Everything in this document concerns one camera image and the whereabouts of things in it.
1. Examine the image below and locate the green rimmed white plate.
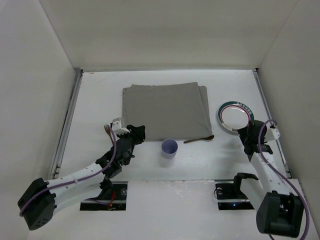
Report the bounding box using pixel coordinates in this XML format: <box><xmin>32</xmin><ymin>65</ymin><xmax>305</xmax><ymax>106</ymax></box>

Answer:
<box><xmin>217</xmin><ymin>101</ymin><xmax>255</xmax><ymax>134</ymax></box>

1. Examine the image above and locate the brown wooden fork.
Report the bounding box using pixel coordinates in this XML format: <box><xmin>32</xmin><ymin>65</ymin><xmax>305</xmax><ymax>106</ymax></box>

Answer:
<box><xmin>103</xmin><ymin>124</ymin><xmax>117</xmax><ymax>146</ymax></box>

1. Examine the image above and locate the lavender cup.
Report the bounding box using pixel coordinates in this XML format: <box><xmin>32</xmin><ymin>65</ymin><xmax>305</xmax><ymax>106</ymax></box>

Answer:
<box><xmin>161</xmin><ymin>139</ymin><xmax>178</xmax><ymax>159</ymax></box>

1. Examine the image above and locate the brown wooden spoon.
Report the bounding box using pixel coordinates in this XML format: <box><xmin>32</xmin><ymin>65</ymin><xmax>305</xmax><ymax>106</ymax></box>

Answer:
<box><xmin>183</xmin><ymin>135</ymin><xmax>215</xmax><ymax>144</ymax></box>

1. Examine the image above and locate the grey cloth placemat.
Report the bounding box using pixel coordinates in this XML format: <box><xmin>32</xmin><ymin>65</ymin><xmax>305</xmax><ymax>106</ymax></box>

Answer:
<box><xmin>122</xmin><ymin>82</ymin><xmax>213</xmax><ymax>141</ymax></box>

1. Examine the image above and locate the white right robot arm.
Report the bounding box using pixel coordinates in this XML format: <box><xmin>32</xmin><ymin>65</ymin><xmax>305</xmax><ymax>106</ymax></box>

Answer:
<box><xmin>233</xmin><ymin>120</ymin><xmax>310</xmax><ymax>239</ymax></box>

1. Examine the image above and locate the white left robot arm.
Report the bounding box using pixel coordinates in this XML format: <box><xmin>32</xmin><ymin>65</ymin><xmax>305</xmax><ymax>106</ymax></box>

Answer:
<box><xmin>17</xmin><ymin>121</ymin><xmax>146</xmax><ymax>231</ymax></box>

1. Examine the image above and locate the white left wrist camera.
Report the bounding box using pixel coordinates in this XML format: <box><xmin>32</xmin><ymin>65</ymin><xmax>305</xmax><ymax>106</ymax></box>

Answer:
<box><xmin>111</xmin><ymin>117</ymin><xmax>130</xmax><ymax>136</ymax></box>

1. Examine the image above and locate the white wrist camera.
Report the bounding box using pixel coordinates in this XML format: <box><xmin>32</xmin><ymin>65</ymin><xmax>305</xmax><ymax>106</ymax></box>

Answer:
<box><xmin>264</xmin><ymin>125</ymin><xmax>280</xmax><ymax>142</ymax></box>
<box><xmin>111</xmin><ymin>117</ymin><xmax>130</xmax><ymax>136</ymax></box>

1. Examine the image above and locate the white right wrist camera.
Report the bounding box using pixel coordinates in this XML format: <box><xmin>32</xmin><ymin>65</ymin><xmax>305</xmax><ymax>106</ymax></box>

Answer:
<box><xmin>264</xmin><ymin>125</ymin><xmax>280</xmax><ymax>142</ymax></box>

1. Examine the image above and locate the right aluminium table rail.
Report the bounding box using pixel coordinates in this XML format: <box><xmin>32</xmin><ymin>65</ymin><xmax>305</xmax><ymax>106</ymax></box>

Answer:
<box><xmin>252</xmin><ymin>67</ymin><xmax>292</xmax><ymax>179</ymax></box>

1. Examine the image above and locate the aluminium table rail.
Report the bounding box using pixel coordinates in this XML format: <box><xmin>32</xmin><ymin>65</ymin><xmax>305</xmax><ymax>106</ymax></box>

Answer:
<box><xmin>48</xmin><ymin>67</ymin><xmax>83</xmax><ymax>180</ymax></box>
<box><xmin>252</xmin><ymin>67</ymin><xmax>292</xmax><ymax>179</ymax></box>

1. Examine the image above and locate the left aluminium table rail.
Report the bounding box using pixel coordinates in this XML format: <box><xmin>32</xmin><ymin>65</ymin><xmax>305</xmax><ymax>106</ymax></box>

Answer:
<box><xmin>48</xmin><ymin>67</ymin><xmax>83</xmax><ymax>180</ymax></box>

